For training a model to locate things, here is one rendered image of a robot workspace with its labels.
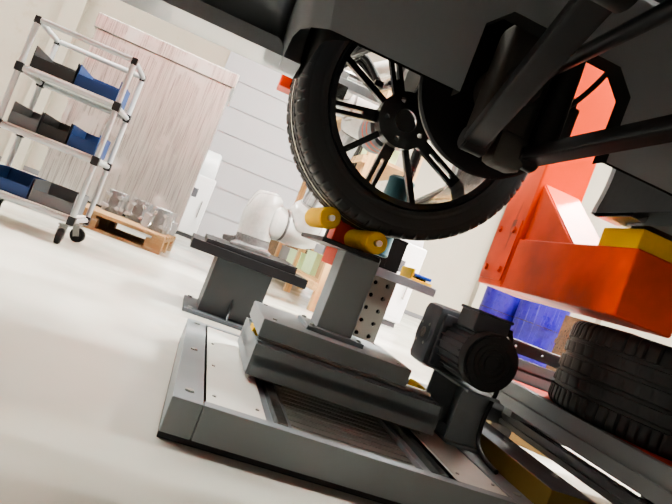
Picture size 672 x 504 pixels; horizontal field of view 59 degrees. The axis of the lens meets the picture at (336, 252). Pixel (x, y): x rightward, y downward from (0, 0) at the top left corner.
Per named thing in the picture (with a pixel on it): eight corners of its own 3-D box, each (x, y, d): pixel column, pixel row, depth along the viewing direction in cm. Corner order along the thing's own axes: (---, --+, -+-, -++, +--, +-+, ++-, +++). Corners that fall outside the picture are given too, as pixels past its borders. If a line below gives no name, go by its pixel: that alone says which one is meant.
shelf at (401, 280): (321, 254, 199) (325, 245, 199) (313, 250, 215) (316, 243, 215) (433, 297, 208) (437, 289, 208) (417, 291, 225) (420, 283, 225)
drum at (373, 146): (366, 137, 173) (383, 93, 173) (349, 146, 193) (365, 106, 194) (409, 156, 176) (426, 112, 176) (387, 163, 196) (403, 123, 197)
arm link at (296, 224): (269, 229, 280) (309, 243, 290) (276, 247, 267) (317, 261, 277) (348, 81, 253) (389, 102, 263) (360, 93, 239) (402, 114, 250)
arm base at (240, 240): (221, 238, 272) (225, 227, 272) (267, 254, 276) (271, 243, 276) (220, 240, 254) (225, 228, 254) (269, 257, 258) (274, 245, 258)
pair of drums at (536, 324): (504, 359, 847) (527, 299, 849) (556, 384, 726) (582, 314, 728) (456, 341, 828) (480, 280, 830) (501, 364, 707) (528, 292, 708)
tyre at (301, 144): (324, -58, 142) (567, 14, 156) (308, -20, 165) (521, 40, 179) (275, 215, 143) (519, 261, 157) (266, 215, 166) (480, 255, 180)
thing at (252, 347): (242, 377, 138) (258, 338, 138) (235, 344, 173) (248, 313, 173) (431, 439, 148) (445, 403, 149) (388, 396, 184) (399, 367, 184)
